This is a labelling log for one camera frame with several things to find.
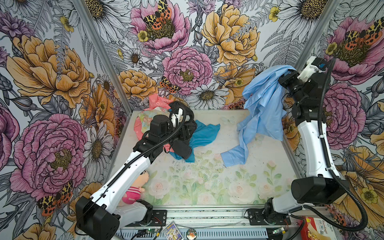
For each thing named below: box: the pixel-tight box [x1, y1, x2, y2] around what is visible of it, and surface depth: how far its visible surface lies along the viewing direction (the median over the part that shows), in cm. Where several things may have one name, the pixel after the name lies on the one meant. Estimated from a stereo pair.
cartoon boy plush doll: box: [119, 170, 150, 206], surface depth 79 cm
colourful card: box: [162, 221, 184, 240], surface depth 70 cm
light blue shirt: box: [221, 65, 296, 168], surface depth 76 cm
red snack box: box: [301, 216, 339, 240], surface depth 69 cm
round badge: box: [186, 228, 198, 240], surface depth 71 cm
